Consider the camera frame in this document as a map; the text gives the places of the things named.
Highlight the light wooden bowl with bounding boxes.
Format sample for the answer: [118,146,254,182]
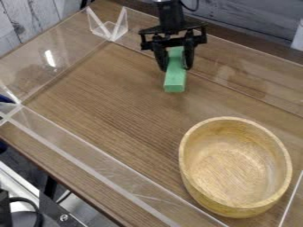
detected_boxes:
[179,116,293,219]

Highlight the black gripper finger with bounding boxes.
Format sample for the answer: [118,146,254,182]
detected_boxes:
[183,33,195,70]
[153,35,169,72]

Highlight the black table leg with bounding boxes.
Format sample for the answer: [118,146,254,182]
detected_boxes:
[45,176,58,199]

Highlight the green rectangular block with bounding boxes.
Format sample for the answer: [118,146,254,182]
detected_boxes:
[163,47,186,93]

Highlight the clear acrylic enclosure wall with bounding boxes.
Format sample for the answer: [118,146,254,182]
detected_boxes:
[0,2,303,227]

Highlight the black metal clamp bracket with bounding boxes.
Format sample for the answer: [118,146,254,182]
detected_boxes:
[39,193,89,227]

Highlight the clear acrylic corner bracket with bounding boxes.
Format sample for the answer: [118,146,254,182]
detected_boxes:
[86,7,129,42]

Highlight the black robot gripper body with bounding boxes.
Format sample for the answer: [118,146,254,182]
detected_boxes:
[139,0,208,51]

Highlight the black cable loop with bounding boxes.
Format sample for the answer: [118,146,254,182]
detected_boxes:
[7,196,46,227]

